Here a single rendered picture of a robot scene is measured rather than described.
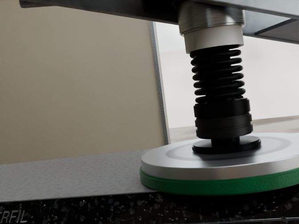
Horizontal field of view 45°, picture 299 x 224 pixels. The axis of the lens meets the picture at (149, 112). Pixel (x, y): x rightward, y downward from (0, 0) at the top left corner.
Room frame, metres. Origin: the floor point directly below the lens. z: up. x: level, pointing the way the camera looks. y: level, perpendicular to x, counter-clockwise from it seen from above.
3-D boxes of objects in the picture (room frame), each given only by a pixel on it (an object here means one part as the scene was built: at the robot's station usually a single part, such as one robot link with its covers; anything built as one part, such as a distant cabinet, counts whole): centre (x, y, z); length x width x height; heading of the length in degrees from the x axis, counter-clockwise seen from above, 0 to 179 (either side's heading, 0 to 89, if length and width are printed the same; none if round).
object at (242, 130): (0.44, -0.09, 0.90); 0.07 x 0.07 x 0.01
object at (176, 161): (0.44, -0.09, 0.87); 0.21 x 0.21 x 0.01
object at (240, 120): (0.44, -0.09, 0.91); 0.07 x 0.07 x 0.01
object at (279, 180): (0.44, -0.09, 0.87); 0.22 x 0.22 x 0.04
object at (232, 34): (0.44, -0.09, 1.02); 0.07 x 0.07 x 0.04
